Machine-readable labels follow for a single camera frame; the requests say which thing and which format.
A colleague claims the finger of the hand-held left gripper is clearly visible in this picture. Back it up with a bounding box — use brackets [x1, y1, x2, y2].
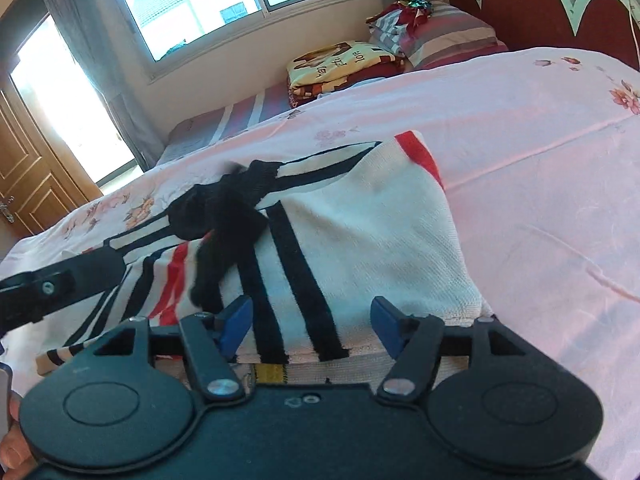
[64, 247, 127, 308]

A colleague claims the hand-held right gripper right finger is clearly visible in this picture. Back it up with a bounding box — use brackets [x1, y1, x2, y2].
[370, 296, 528, 406]

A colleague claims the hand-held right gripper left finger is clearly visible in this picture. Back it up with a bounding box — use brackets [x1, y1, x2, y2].
[92, 295, 254, 405]

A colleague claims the white black red striped sweater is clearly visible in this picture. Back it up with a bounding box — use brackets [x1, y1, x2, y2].
[35, 130, 497, 387]

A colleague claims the black cloth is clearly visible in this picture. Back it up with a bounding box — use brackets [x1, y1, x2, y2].
[167, 159, 281, 312]

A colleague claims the person's left hand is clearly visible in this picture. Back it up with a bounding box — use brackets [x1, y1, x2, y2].
[0, 392, 38, 480]

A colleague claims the wooden door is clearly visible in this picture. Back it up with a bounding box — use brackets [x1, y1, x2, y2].
[0, 72, 104, 239]

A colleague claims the pink floral bedsheet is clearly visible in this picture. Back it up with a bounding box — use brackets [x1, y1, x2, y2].
[0, 47, 640, 480]

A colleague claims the striped mattress sheet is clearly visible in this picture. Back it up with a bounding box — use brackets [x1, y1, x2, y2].
[155, 82, 312, 167]

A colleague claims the grey curtain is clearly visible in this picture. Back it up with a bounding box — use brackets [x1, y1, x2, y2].
[30, 0, 167, 172]

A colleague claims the folded yellow printed blanket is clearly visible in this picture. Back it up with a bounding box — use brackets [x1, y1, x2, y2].
[286, 40, 414, 109]

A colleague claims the sliding window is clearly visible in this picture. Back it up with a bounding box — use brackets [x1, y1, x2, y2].
[97, 0, 416, 65]

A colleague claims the striped pillow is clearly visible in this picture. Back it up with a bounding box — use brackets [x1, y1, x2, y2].
[370, 0, 509, 72]

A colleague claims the red cloth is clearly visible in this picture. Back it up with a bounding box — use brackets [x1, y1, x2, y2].
[366, 2, 427, 35]

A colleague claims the red headboard with white trim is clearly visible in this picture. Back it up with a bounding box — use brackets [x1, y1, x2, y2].
[445, 0, 640, 72]

